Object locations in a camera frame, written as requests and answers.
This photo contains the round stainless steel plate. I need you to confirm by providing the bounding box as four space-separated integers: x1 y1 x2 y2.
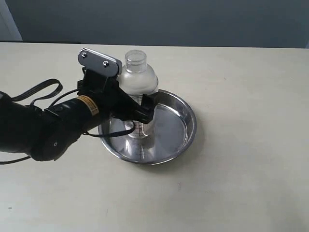
101 89 197 165

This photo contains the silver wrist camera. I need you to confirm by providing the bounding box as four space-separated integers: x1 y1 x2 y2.
78 48 122 77

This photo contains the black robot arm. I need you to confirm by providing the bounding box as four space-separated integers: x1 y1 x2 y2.
0 68 157 161

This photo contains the clear plastic shaker bottle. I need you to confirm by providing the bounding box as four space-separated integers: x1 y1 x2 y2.
111 49 159 139

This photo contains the black camera cable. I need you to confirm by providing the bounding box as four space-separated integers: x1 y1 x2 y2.
0 78 137 165

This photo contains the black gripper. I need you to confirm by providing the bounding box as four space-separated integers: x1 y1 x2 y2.
77 69 157 123

